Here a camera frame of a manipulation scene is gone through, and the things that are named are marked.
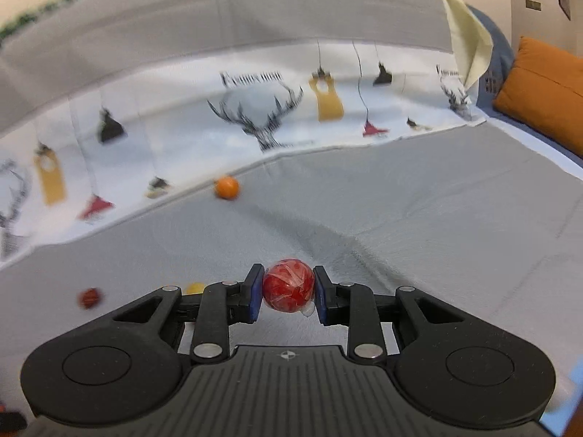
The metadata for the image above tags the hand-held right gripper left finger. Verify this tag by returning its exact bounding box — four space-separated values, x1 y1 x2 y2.
111 263 266 365

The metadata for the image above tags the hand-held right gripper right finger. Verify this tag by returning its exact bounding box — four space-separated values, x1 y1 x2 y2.
313 265 465 365

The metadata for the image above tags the red plastic-wrapped fruit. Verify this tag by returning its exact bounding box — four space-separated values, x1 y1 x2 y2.
262 258 316 317

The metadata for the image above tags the orange mandarin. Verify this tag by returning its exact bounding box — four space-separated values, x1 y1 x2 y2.
214 176 240 200

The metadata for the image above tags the dark red date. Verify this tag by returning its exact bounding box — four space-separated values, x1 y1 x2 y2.
77 288 106 309

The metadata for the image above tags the grey bed sheet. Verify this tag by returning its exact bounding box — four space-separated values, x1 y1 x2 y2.
0 121 583 374

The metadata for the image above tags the printed grey and white duvet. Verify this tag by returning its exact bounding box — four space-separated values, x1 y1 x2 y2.
0 0 488 265

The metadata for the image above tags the light blue strip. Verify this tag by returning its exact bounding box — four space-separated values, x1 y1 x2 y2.
558 355 583 415

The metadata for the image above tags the cream cloth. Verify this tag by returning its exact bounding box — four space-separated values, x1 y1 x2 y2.
439 0 495 89

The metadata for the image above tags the orange cushion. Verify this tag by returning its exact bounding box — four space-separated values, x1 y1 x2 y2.
493 36 583 158

